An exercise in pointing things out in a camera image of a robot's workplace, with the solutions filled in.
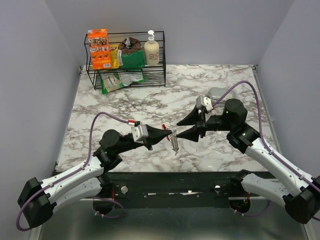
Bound brown green coffee bag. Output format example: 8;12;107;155
117;37;145;69

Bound aluminium extrusion rail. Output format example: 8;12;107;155
39;177;305;201

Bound orange product box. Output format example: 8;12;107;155
87;29;112;70

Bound yellow snack bag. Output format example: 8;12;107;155
109;43;120;69

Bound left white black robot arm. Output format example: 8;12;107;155
17;124;172;229

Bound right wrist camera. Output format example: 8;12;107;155
195;95;214;114

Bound green white snack bag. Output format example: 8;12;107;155
98;72;125;95

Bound black wire shelf rack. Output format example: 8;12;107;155
84;29;166;94

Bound red carabiner keyring with chain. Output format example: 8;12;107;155
166;130;179;156

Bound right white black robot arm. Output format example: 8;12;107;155
177;96;320;224

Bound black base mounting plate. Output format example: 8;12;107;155
51;169;261;209

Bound white green pouch bag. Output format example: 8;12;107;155
118;71;145;87

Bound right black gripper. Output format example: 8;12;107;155
176;104;234;143

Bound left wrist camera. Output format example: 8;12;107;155
131;124;149;143

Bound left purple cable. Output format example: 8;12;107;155
15;111;136;231

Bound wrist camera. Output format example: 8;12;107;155
195;95;214;114
131;124;149;143

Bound cream soap pump bottle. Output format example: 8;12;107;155
144;30;160;66

